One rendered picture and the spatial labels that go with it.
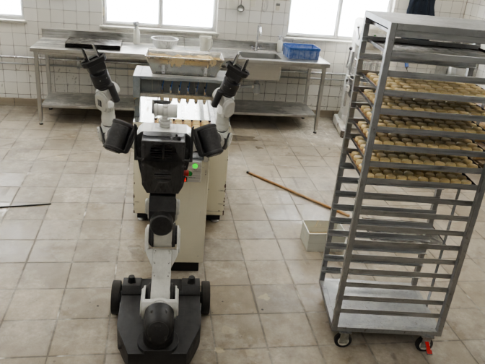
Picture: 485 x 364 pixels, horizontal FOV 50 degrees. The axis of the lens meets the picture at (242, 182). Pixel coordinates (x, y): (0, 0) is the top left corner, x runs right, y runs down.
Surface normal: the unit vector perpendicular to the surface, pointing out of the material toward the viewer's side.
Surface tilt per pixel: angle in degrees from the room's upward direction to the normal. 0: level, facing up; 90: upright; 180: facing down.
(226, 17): 90
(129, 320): 0
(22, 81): 90
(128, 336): 0
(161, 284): 19
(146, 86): 90
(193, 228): 90
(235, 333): 0
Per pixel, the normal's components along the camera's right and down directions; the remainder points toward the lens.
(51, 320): 0.08, -0.91
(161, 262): 0.13, -0.54
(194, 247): 0.11, 0.42
